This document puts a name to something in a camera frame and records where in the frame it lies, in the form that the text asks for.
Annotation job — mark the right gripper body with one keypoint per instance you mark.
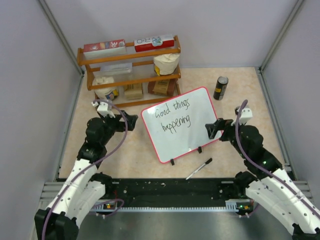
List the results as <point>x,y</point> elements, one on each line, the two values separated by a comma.
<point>229,133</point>

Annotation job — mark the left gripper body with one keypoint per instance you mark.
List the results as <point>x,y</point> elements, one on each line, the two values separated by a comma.
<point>117,125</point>

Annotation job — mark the pink framed whiteboard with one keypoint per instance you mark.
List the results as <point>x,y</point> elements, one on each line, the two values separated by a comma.
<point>176,126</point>

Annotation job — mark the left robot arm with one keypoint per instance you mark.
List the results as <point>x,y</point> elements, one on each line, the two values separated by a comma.
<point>62,218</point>

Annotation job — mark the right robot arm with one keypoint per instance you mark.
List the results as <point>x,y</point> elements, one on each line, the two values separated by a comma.
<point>267,182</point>

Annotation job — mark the right black board stand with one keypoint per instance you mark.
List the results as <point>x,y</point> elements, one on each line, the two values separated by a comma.
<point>199,149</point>

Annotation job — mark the small tan box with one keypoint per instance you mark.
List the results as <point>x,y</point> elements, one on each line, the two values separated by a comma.
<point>133,91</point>

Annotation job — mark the white bag bottom shelf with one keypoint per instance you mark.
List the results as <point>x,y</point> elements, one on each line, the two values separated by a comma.
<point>107,93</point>

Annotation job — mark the white bag shelf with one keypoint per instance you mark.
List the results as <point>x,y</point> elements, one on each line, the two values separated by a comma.
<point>107,93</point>
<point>166,64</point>

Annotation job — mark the black drink can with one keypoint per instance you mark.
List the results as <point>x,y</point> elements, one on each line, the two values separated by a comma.
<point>220,88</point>

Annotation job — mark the brown cardboard box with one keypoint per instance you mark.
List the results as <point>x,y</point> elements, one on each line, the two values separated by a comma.
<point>162,87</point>

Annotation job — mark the clear plastic container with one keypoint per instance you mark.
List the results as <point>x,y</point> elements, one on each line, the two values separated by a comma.
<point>116,69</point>

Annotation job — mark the wooden three-tier shelf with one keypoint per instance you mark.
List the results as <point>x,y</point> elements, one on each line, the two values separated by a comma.
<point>142,70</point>

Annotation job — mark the white bag middle shelf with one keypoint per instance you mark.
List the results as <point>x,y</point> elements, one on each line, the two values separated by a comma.
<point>166,64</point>

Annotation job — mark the red white box right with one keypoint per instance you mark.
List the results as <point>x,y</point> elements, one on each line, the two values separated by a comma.
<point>154,43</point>

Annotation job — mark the red toothpaste box left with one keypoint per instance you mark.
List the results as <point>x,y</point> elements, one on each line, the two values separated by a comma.
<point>105,49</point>

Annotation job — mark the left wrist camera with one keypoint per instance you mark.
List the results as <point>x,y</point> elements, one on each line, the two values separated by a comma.
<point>103,108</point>

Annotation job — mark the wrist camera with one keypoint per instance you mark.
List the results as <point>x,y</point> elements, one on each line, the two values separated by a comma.
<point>245,116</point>
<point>103,108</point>

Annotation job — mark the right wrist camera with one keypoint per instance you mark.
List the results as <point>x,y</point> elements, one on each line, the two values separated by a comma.
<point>245,116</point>

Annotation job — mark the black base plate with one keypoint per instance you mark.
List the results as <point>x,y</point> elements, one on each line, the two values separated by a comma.
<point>173,192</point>

